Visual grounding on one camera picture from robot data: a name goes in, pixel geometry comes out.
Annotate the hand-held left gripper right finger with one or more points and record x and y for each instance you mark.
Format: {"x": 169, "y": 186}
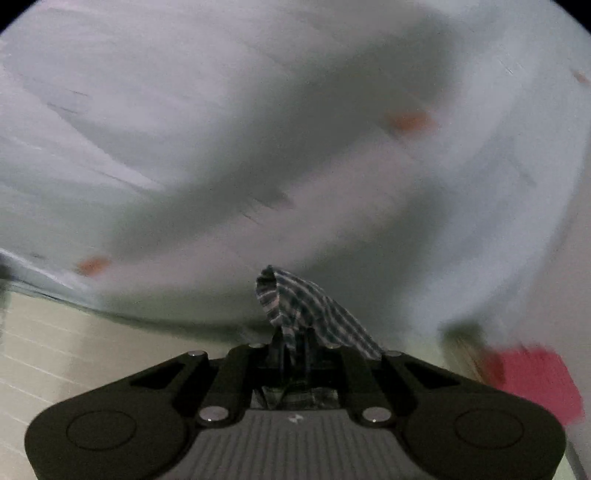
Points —
{"x": 364, "y": 385}

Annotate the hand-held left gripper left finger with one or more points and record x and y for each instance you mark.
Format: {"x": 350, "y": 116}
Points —
{"x": 249, "y": 367}

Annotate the blue plaid shirt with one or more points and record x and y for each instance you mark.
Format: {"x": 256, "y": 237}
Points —
{"x": 300, "y": 309}

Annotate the beige folded garment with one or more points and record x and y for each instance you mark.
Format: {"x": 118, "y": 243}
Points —
{"x": 464, "y": 355}

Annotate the red plaid folded garment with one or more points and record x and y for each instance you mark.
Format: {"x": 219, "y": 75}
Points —
{"x": 535, "y": 383}

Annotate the carrot print bed sheet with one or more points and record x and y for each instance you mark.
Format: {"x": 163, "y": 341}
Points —
{"x": 184, "y": 115}

